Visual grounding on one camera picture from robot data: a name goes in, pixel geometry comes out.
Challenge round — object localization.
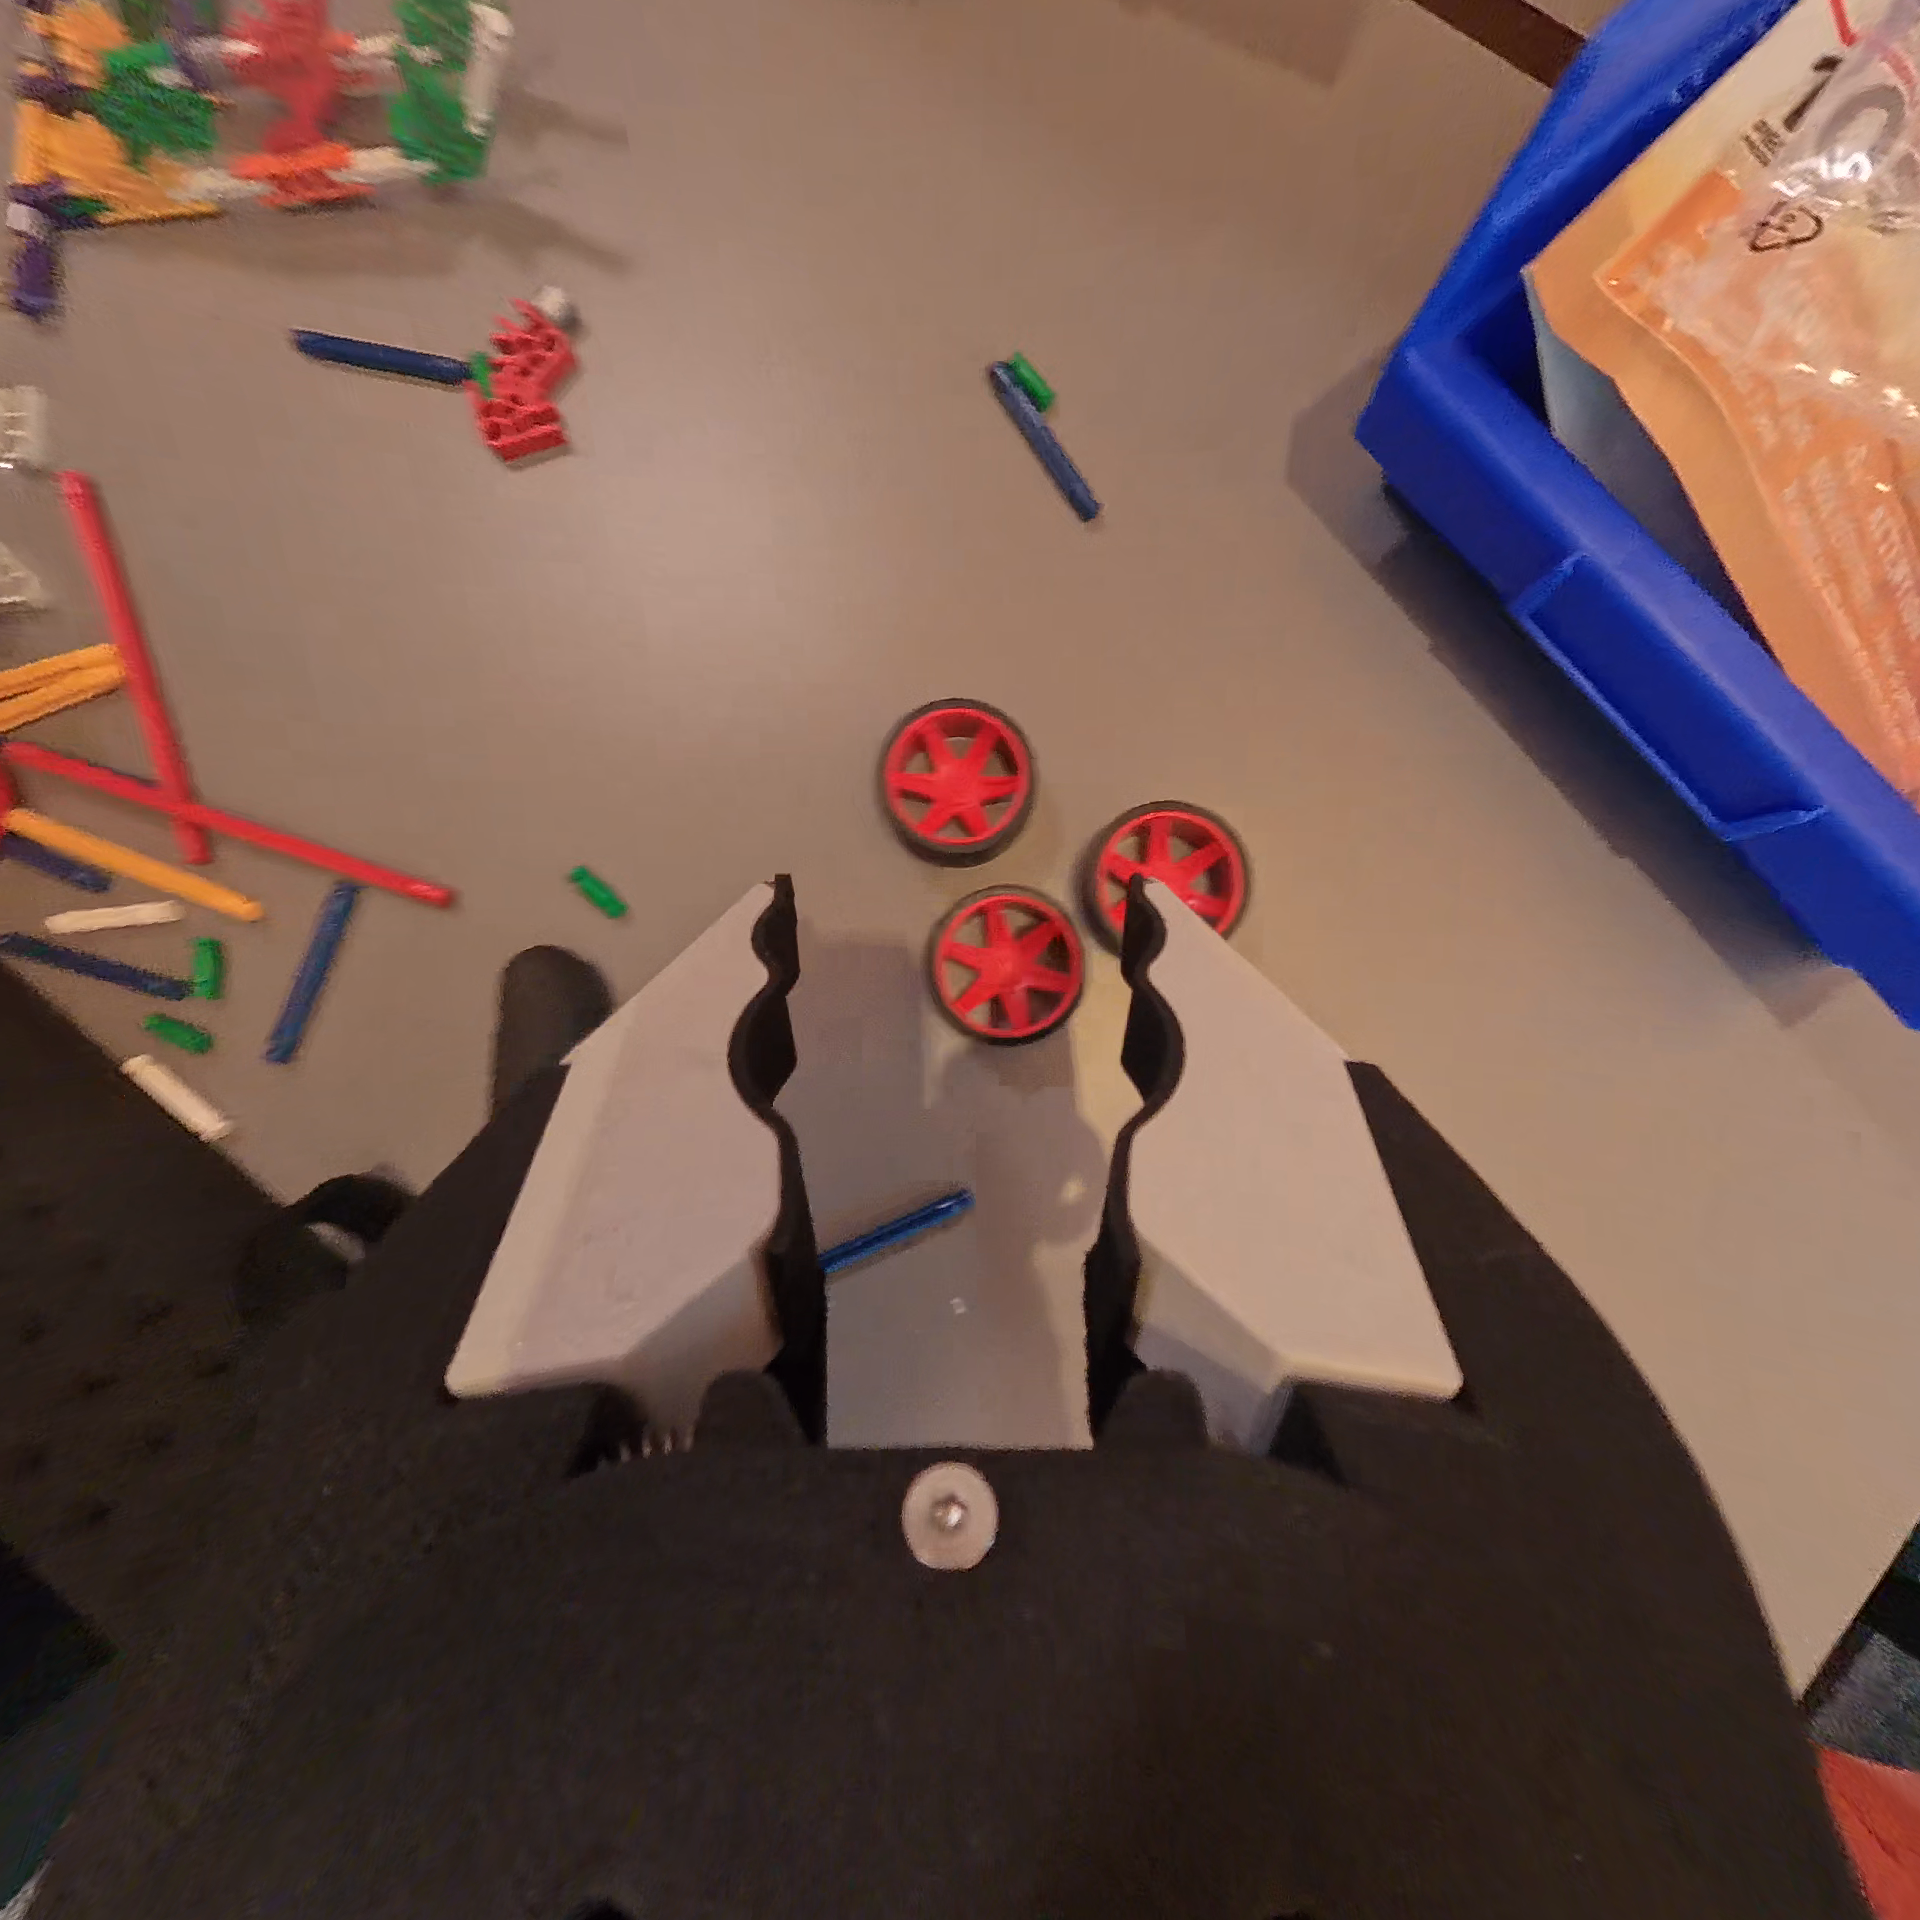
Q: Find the multicoloured toy frame assembly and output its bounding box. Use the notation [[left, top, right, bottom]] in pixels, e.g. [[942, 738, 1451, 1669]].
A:
[[0, 0, 511, 324]]

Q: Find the red wheel with black tyre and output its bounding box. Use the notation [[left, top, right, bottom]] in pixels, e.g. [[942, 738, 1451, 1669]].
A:
[[872, 697, 1040, 867]]

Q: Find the clear plastic bag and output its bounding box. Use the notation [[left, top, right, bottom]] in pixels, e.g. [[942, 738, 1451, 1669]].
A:
[[1725, 0, 1920, 422]]

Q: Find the blue plastic bin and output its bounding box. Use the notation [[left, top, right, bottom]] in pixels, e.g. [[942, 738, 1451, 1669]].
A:
[[1352, 0, 1920, 1029]]

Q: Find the long red rod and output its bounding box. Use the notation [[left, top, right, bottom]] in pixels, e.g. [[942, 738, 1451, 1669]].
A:
[[0, 742, 456, 910], [56, 468, 215, 867]]

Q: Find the thick blue rod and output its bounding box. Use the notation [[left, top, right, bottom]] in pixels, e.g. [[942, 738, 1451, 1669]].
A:
[[987, 363, 1104, 523]]

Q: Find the red orange packaging bag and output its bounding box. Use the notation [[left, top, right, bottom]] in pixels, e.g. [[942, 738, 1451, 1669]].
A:
[[1523, 0, 1920, 768]]

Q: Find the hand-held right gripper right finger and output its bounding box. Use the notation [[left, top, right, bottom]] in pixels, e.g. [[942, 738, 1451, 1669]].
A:
[[1083, 874, 1464, 1454]]

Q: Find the black perforated foam strip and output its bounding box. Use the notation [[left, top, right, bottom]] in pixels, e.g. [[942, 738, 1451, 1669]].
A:
[[0, 960, 496, 1729]]

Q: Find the black foam cylinder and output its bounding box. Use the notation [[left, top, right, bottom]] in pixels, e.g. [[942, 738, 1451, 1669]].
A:
[[492, 944, 617, 1121]]

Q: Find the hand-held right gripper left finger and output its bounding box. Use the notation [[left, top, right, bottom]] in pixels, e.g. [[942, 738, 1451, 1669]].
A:
[[445, 874, 829, 1449]]

